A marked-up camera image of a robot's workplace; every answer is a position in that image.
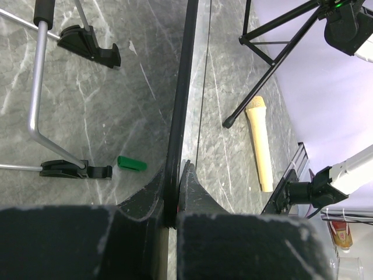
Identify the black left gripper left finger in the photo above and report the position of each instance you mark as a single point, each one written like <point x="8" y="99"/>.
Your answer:
<point x="125" y="241"/>

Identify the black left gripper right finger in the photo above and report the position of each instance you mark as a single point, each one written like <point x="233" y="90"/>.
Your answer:
<point x="215" y="244"/>

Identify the green marker cap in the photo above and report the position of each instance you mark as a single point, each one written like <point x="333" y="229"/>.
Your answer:
<point x="131" y="164"/>

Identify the white whiteboard with black frame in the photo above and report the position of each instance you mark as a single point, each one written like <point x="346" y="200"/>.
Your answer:
<point x="185" y="126"/>

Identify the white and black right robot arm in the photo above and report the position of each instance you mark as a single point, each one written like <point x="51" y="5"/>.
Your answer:
<point x="349" y="30"/>

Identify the orange labelled bottle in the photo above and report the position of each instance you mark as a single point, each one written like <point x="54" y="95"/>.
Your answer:
<point x="341" y="235"/>

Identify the clear plastic cup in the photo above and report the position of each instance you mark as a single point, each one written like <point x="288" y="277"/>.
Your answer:
<point x="348" y="268"/>

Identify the beige microphone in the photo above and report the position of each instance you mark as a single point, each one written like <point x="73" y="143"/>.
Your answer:
<point x="256" y="113"/>

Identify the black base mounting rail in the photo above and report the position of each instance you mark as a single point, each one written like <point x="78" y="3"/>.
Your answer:
<point x="296" y="171"/>

